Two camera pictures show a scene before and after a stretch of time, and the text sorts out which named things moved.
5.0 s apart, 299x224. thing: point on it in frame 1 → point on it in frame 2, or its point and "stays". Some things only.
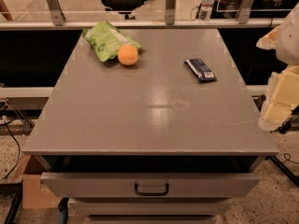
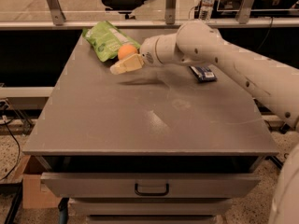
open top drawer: (127, 176) stays
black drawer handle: (152, 194) stays
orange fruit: (127, 54) stays
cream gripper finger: (282, 97) → (148, 49)
